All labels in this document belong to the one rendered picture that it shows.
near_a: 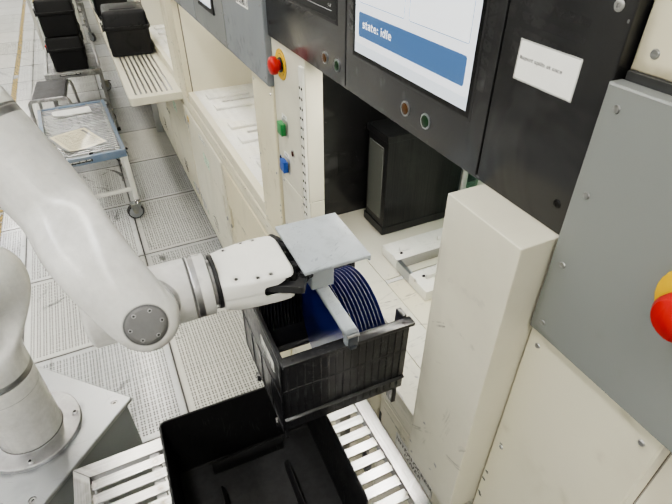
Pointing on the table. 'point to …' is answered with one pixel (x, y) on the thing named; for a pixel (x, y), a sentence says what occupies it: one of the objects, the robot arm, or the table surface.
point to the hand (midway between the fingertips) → (318, 253)
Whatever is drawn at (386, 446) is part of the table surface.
